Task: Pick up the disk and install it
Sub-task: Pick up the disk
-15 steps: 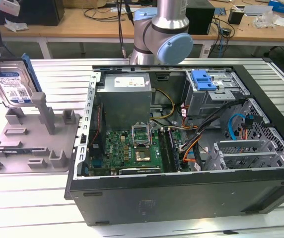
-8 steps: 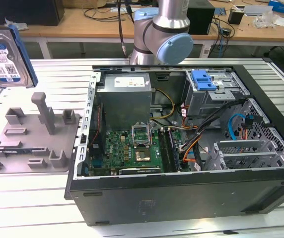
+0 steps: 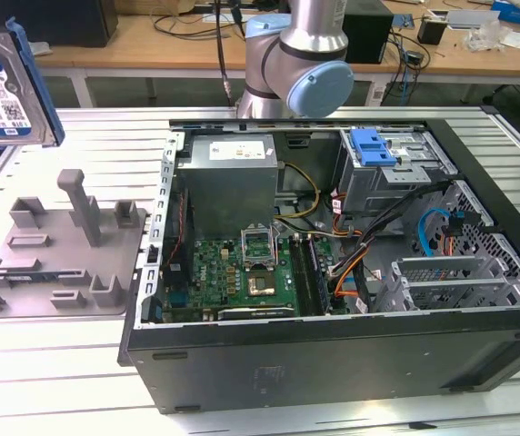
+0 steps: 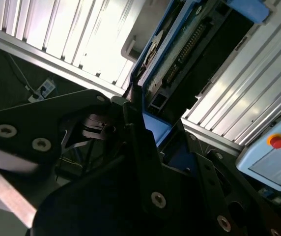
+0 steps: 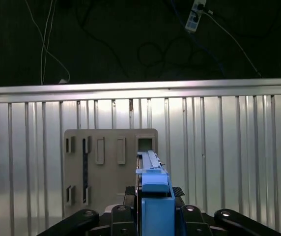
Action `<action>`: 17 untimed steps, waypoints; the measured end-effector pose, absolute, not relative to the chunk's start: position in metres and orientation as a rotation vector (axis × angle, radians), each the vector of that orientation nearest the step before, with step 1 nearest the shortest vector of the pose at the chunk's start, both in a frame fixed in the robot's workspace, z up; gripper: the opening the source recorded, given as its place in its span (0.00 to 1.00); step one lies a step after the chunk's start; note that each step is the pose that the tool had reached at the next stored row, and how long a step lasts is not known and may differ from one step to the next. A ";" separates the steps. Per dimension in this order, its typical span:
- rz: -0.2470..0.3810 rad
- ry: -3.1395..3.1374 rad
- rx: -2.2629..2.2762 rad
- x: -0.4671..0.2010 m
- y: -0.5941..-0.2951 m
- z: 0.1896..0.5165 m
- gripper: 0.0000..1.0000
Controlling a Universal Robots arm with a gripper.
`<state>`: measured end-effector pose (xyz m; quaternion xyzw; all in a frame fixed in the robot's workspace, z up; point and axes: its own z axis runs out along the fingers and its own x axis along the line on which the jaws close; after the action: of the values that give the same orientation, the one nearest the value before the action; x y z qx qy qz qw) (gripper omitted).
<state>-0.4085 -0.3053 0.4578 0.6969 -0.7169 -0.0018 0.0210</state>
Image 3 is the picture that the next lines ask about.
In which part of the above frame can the blue data wire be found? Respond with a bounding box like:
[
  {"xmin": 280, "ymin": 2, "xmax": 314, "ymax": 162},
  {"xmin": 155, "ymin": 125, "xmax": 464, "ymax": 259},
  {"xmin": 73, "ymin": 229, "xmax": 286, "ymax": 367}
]
[{"xmin": 416, "ymin": 207, "xmax": 452, "ymax": 260}]

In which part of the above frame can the silver disk bay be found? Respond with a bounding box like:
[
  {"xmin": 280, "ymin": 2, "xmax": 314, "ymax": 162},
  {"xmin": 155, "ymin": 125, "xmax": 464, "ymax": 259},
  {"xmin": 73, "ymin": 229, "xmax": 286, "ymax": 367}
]
[{"xmin": 375, "ymin": 180, "xmax": 520, "ymax": 315}]

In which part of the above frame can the metal locking lever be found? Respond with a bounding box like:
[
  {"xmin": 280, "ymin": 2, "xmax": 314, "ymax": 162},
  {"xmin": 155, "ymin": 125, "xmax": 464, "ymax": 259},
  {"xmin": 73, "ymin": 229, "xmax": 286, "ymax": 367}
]
[{"xmin": 274, "ymin": 222, "xmax": 285, "ymax": 269}]

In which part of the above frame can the metal socket cover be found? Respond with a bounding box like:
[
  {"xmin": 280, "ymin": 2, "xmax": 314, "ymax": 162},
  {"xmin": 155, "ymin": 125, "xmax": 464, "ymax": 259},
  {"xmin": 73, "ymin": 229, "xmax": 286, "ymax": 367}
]
[{"xmin": 240, "ymin": 225, "xmax": 275, "ymax": 270}]

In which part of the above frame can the grey power supply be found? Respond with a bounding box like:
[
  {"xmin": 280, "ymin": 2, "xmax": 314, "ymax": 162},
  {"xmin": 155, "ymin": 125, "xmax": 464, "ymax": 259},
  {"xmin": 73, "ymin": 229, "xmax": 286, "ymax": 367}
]
[{"xmin": 175, "ymin": 134, "xmax": 284, "ymax": 231}]

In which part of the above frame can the CPU socket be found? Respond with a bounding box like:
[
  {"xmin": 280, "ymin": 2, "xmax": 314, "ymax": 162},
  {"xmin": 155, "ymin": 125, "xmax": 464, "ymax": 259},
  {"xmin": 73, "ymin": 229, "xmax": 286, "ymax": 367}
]
[{"xmin": 245, "ymin": 268, "xmax": 282, "ymax": 297}]

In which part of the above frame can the green motherboard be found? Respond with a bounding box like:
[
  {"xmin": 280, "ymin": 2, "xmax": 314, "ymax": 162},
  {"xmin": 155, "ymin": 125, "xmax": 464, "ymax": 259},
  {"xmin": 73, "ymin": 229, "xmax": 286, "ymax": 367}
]
[{"xmin": 162, "ymin": 231, "xmax": 350, "ymax": 319}]

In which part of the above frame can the black case fan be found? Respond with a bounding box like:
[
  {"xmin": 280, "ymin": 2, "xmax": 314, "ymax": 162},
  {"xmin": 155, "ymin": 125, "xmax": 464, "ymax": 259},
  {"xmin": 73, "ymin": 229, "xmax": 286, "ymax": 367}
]
[{"xmin": 168, "ymin": 186, "xmax": 195, "ymax": 278}]

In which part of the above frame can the RAM stick with chips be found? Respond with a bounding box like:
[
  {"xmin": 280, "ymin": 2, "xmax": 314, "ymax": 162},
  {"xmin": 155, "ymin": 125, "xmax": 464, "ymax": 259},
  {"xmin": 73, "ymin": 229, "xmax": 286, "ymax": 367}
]
[{"xmin": 305, "ymin": 235, "xmax": 335, "ymax": 314}]

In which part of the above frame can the black graphics card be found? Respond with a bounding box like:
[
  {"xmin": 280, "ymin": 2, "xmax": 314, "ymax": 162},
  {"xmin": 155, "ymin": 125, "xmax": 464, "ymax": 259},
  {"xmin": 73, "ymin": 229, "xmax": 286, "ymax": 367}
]
[{"xmin": 216, "ymin": 304, "xmax": 297, "ymax": 322}]

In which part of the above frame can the grey metal drive cage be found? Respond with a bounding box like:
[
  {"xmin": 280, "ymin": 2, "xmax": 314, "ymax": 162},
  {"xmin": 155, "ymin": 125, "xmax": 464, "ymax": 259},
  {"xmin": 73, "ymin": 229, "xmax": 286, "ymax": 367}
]
[{"xmin": 337, "ymin": 128, "xmax": 459, "ymax": 217}]

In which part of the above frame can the blue plastic drive latch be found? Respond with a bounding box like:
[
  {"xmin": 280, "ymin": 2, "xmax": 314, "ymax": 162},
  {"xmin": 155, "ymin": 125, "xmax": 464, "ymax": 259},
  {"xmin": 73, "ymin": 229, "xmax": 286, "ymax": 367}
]
[{"xmin": 350, "ymin": 129, "xmax": 400, "ymax": 168}]

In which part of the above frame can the black PC case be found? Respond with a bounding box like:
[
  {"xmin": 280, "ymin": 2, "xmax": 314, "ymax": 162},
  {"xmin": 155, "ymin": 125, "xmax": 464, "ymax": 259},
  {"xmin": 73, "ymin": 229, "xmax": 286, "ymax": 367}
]
[{"xmin": 117, "ymin": 116, "xmax": 520, "ymax": 415}]

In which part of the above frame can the grey parts rack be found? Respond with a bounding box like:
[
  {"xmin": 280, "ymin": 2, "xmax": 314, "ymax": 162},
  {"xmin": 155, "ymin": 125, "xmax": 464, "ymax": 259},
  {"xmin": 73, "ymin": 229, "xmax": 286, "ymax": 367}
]
[{"xmin": 0, "ymin": 168, "xmax": 150, "ymax": 319}]

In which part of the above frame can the green RAM stick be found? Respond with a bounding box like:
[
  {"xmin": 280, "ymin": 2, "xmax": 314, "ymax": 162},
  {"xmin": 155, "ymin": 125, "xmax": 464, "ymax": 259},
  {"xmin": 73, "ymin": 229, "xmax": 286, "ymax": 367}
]
[{"xmin": 3, "ymin": 272, "xmax": 61, "ymax": 282}]

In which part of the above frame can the small black box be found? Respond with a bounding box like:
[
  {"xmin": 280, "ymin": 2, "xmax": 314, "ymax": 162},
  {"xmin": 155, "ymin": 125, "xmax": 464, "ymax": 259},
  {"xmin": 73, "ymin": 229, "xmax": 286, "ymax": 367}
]
[{"xmin": 416, "ymin": 15, "xmax": 450, "ymax": 45}]

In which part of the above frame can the black computer tower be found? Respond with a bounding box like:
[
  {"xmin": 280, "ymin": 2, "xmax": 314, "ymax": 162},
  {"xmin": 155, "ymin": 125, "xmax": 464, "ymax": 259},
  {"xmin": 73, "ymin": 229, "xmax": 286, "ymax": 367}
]
[{"xmin": 0, "ymin": 0, "xmax": 119, "ymax": 49}]

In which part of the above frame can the white plastic packaging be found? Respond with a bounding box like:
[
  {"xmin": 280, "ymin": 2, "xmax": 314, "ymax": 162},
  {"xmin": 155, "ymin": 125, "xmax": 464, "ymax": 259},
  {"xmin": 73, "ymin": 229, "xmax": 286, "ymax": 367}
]
[{"xmin": 464, "ymin": 20, "xmax": 520, "ymax": 58}]

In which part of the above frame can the grey flat tray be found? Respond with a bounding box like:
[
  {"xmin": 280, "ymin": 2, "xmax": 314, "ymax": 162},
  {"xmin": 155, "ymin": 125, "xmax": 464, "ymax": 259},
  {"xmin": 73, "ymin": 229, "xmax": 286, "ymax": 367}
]
[{"xmin": 445, "ymin": 8, "xmax": 501, "ymax": 31}]

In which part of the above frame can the blue cardboard box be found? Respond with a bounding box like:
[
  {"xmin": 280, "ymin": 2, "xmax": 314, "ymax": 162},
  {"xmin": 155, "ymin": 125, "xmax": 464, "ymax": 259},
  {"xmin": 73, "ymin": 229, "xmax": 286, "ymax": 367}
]
[{"xmin": 490, "ymin": 0, "xmax": 520, "ymax": 27}]

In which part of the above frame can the yellow wire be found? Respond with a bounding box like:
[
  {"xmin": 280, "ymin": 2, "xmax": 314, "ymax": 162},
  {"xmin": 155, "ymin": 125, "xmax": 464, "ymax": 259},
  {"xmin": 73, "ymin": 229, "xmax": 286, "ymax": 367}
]
[{"xmin": 274, "ymin": 163, "xmax": 321, "ymax": 224}]

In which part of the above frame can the red black twisted wire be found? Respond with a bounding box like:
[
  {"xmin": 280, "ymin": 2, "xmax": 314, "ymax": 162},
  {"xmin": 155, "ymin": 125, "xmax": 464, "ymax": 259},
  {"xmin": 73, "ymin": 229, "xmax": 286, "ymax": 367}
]
[{"xmin": 170, "ymin": 190, "xmax": 189, "ymax": 270}]

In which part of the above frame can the orange wire bundle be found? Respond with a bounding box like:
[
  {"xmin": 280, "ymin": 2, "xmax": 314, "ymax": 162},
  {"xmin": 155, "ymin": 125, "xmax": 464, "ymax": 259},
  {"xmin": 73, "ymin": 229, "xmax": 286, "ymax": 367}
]
[{"xmin": 330, "ymin": 252, "xmax": 382, "ymax": 301}]

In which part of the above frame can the black cable with plug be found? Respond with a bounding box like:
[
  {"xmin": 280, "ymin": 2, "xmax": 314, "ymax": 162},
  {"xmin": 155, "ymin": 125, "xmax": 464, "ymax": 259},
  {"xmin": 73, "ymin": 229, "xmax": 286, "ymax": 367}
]
[{"xmin": 214, "ymin": 0, "xmax": 238, "ymax": 110}]

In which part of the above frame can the black cable bundle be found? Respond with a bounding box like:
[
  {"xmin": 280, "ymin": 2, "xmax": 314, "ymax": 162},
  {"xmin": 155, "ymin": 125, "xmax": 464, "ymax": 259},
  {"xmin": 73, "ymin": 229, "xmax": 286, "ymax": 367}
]
[{"xmin": 332, "ymin": 179, "xmax": 455, "ymax": 314}]

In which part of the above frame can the black orange power wire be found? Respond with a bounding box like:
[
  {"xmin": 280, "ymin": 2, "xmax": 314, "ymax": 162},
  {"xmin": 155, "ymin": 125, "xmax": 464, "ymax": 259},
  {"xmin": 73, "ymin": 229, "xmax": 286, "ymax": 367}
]
[{"xmin": 441, "ymin": 211, "xmax": 470, "ymax": 259}]

